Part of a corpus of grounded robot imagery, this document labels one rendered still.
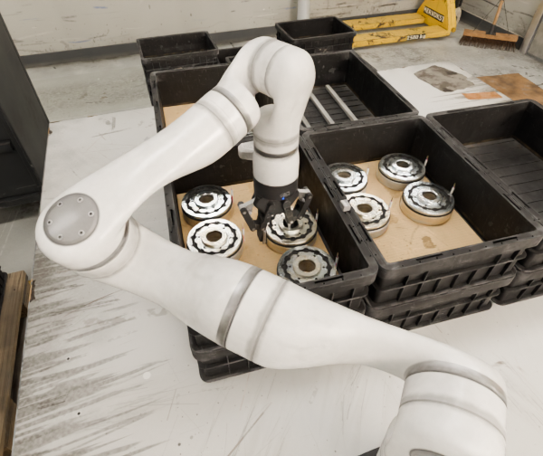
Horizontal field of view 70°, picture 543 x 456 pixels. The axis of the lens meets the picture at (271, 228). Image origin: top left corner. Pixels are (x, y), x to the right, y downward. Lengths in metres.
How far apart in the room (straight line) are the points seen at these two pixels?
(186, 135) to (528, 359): 0.73
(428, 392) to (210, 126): 0.36
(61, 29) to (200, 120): 3.51
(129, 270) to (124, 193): 0.10
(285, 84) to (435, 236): 0.46
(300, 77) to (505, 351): 0.64
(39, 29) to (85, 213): 3.57
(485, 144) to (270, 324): 0.89
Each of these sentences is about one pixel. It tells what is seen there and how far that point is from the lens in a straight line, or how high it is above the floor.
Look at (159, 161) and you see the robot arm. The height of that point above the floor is 1.13.
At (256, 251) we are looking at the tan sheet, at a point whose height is 0.83.
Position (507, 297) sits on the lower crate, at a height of 0.73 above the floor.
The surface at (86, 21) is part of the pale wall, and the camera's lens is 3.93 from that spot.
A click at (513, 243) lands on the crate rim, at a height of 0.93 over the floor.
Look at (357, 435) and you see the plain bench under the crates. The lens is 0.73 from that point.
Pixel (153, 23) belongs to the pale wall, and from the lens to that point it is 3.94.
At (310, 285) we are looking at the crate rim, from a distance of 0.57.
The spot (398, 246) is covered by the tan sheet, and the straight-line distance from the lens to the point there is 0.79.
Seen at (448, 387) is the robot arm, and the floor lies 1.04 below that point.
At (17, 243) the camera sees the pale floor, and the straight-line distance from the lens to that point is 2.24.
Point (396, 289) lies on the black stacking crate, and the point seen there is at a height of 0.86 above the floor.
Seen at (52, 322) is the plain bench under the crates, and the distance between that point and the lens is 0.91.
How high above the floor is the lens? 1.39
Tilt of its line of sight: 45 degrees down
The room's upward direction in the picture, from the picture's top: straight up
